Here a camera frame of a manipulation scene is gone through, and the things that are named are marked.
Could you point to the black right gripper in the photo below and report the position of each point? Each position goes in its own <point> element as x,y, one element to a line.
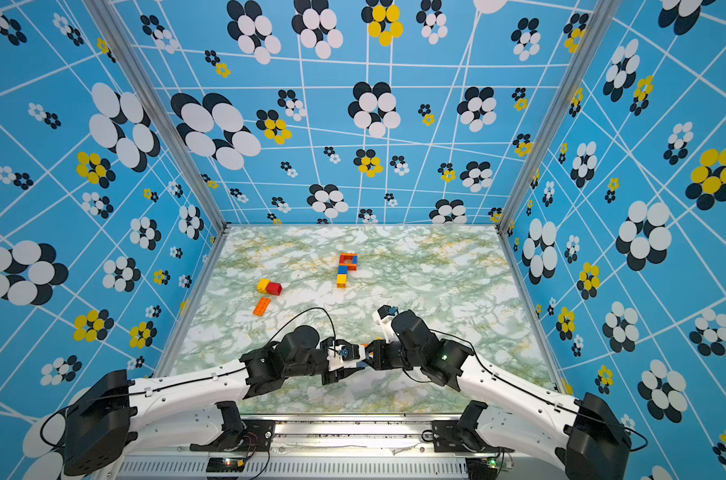
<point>379,360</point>

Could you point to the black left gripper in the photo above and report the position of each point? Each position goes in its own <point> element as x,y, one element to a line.
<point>336,375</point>

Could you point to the red square lego brick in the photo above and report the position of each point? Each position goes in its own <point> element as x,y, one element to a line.
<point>274,288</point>

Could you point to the orange lego brick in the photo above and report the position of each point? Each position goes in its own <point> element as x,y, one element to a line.
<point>261,306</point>

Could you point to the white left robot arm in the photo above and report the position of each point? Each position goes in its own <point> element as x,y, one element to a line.
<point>113,413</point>

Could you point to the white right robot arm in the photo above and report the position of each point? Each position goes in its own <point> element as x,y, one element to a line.
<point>580,436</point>

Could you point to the yellow square lego brick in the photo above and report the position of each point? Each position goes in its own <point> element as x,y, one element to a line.
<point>262,285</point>

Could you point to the aluminium front rail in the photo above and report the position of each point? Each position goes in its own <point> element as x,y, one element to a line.
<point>335,447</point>

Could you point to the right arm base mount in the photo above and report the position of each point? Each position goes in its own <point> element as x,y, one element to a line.
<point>447,437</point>

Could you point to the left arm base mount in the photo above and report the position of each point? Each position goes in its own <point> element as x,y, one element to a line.
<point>253,435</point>

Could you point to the right aluminium corner post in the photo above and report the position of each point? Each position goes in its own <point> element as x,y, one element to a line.
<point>599,22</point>

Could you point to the aluminium corner post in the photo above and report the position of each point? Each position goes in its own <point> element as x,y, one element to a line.
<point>108,23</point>
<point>599,22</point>

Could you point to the left aluminium corner post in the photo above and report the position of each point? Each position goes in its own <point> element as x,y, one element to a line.
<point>108,23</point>

